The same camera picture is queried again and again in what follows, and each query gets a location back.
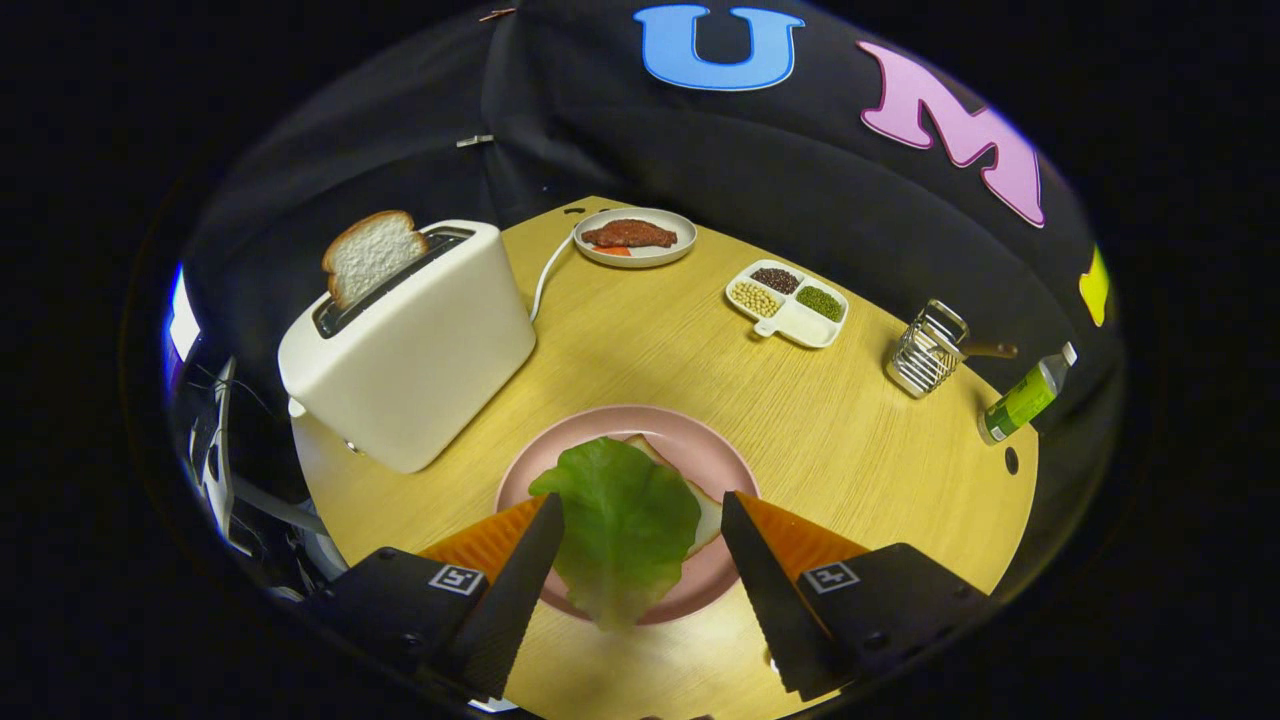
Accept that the white divided tray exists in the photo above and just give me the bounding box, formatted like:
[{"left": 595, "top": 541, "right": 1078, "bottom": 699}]
[{"left": 725, "top": 260, "right": 850, "bottom": 350}]

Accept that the white bread slice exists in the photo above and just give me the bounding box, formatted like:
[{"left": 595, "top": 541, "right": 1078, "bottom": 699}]
[{"left": 625, "top": 434, "right": 725, "bottom": 559}]

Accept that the white toaster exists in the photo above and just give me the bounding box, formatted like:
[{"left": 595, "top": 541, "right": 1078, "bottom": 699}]
[{"left": 277, "top": 219, "right": 538, "bottom": 475}]

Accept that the green lettuce leaf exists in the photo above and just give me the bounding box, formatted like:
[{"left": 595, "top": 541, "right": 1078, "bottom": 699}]
[{"left": 528, "top": 436, "right": 703, "bottom": 633}]

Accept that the black backdrop cloth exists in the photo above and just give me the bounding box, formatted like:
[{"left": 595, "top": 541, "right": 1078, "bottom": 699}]
[{"left": 185, "top": 0, "right": 1126, "bottom": 461}]

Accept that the white toaster cable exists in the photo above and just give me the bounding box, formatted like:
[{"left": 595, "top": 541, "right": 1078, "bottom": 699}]
[{"left": 528, "top": 233, "right": 576, "bottom": 323}]

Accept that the pink plate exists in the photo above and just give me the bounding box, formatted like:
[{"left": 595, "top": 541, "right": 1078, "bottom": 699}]
[{"left": 495, "top": 404, "right": 761, "bottom": 627}]

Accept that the round white plate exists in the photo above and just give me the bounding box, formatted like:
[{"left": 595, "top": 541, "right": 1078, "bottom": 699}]
[{"left": 572, "top": 207, "right": 698, "bottom": 269}]

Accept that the brown meat slice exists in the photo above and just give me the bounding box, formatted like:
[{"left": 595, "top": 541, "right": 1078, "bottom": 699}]
[{"left": 581, "top": 219, "right": 679, "bottom": 250}]

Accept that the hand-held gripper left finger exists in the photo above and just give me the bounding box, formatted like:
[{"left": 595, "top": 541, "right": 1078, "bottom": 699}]
[{"left": 300, "top": 492, "right": 567, "bottom": 703}]

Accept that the pile of yellow soybeans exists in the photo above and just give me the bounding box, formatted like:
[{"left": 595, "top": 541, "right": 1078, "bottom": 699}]
[{"left": 732, "top": 281, "right": 782, "bottom": 318}]

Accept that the green drink bottle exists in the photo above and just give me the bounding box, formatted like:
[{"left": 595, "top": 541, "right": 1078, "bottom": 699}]
[{"left": 977, "top": 342, "right": 1079, "bottom": 446}]

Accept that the metal wire rack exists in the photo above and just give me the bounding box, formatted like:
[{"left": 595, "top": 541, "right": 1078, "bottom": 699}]
[{"left": 885, "top": 298, "right": 970, "bottom": 399}]

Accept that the white device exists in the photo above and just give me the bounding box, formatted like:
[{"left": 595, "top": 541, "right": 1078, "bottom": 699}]
[{"left": 188, "top": 355, "right": 256, "bottom": 559}]

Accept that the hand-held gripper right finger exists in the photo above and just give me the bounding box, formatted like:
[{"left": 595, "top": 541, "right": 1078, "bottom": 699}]
[{"left": 720, "top": 490, "right": 996, "bottom": 701}]

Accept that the computer monitor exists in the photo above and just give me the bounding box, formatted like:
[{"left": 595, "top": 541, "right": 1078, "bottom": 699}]
[{"left": 165, "top": 265, "right": 201, "bottom": 361}]

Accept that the toasted bread slice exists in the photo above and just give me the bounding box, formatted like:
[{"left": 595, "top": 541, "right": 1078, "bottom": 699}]
[{"left": 321, "top": 210, "right": 429, "bottom": 310}]

